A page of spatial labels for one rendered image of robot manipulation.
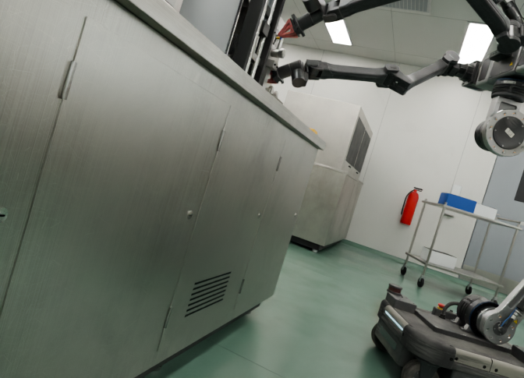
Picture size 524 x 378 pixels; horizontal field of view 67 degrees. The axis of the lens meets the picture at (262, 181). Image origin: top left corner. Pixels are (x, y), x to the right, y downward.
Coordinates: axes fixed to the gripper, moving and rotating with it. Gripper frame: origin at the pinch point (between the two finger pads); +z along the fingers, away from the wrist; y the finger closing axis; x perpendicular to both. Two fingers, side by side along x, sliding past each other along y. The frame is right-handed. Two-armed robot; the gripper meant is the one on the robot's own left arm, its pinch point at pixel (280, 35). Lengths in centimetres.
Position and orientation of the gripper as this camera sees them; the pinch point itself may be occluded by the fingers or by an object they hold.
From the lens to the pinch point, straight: 183.2
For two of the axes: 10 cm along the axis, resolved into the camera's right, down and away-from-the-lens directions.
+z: -8.7, 3.5, 3.5
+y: 3.8, 0.4, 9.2
